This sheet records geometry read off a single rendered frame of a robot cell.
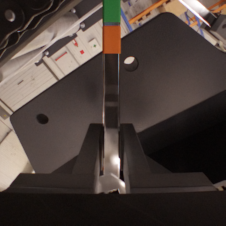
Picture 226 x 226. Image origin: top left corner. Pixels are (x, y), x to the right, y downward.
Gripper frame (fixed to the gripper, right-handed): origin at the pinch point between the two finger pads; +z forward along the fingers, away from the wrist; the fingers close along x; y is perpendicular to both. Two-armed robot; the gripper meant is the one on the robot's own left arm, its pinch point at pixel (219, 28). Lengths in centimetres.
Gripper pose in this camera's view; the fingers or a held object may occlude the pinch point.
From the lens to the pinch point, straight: 31.7
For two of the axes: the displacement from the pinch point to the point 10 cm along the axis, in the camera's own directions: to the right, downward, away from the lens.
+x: 2.4, 6.0, -7.7
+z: -8.6, -2.3, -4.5
